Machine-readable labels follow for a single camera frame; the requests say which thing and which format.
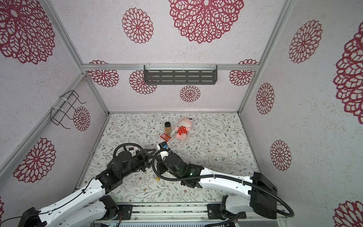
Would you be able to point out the red playing card box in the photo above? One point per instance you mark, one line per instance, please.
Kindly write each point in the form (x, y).
(166, 137)

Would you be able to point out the amber spice jar black lid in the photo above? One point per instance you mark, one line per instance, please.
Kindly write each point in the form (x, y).
(168, 128)

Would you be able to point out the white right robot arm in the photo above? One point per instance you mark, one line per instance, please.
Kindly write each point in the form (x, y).
(247, 193)

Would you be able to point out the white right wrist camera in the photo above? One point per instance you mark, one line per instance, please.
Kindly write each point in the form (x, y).
(163, 149)

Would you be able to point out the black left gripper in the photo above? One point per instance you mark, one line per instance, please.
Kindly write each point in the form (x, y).
(143, 157)

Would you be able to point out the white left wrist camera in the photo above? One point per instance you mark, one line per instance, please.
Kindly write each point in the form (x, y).
(132, 149)

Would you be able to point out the black wire wall rack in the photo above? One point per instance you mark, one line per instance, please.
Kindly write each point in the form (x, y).
(57, 114)

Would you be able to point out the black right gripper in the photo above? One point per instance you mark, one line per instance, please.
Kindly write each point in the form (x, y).
(161, 169)

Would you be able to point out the pink plush toy red dress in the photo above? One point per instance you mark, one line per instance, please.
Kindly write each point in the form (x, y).
(183, 128)

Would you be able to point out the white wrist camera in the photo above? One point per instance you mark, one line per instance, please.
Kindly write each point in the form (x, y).
(163, 149)
(132, 149)

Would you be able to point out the dark grey wall shelf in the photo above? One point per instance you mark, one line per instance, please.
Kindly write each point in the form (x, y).
(180, 75)

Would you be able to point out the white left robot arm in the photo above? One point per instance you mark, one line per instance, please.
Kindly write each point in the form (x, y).
(92, 202)

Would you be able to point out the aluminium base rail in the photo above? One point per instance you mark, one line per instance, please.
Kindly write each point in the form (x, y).
(179, 214)

